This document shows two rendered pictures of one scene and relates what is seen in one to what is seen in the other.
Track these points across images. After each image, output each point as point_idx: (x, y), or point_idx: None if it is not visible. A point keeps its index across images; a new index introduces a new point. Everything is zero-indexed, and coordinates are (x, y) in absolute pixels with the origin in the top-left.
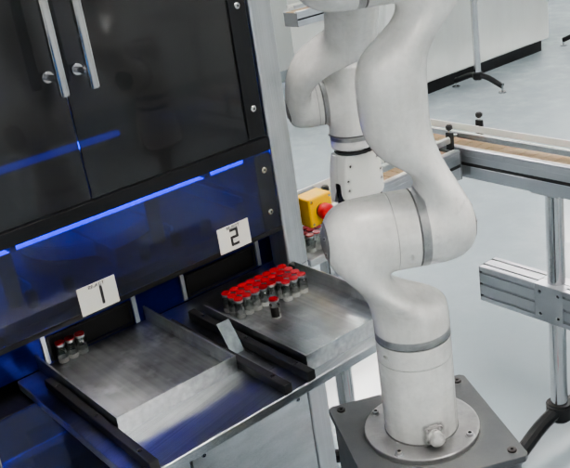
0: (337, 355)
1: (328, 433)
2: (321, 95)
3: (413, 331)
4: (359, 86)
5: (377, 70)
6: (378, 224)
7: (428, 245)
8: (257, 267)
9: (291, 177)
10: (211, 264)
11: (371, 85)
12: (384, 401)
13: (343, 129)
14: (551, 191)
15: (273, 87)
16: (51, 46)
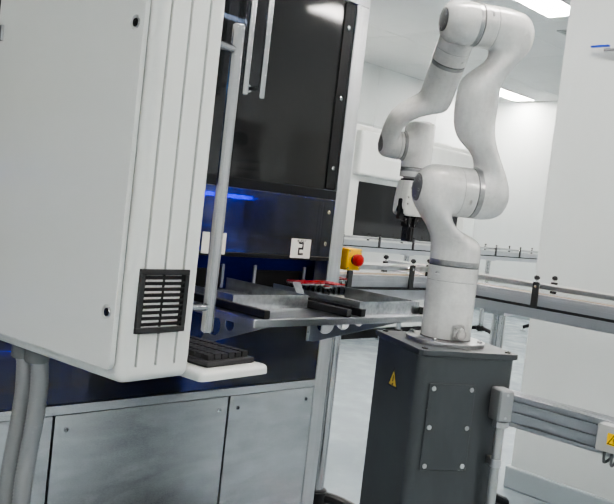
0: (376, 314)
1: (317, 440)
2: (405, 136)
3: (461, 253)
4: (462, 89)
5: (476, 79)
6: (455, 174)
7: (482, 196)
8: None
9: (342, 227)
10: (274, 270)
11: (471, 87)
12: (427, 309)
13: (413, 161)
14: (500, 308)
15: (347, 160)
16: (247, 60)
